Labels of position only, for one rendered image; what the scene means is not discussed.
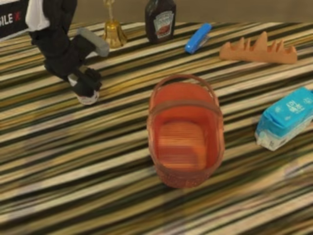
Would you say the striped tablecloth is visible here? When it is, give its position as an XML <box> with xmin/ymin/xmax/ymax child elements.
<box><xmin>0</xmin><ymin>21</ymin><xmax>313</xmax><ymax>235</ymax></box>

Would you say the dark ketchup bottle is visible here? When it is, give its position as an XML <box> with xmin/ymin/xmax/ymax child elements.
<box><xmin>144</xmin><ymin>0</ymin><xmax>178</xmax><ymax>45</ymax></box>

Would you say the orange plastic basket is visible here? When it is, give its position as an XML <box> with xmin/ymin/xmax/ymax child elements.
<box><xmin>146</xmin><ymin>74</ymin><xmax>226</xmax><ymax>189</ymax></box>

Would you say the blue stapler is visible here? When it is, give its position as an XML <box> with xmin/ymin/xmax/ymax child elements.
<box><xmin>184</xmin><ymin>23</ymin><xmax>213</xmax><ymax>55</ymax></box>

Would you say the tan mountain-shaped pen holder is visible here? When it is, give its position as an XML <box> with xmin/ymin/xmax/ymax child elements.
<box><xmin>218</xmin><ymin>31</ymin><xmax>299</xmax><ymax>65</ymax></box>

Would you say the blue tissue pack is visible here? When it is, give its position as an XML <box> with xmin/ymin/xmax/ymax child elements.
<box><xmin>254</xmin><ymin>86</ymin><xmax>313</xmax><ymax>151</ymax></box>

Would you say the gold hand bell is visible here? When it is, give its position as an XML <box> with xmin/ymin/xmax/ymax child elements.
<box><xmin>101</xmin><ymin>0</ymin><xmax>128</xmax><ymax>49</ymax></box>

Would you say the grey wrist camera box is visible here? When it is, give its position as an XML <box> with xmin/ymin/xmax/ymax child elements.
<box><xmin>76</xmin><ymin>27</ymin><xmax>111</xmax><ymax>58</ymax></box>

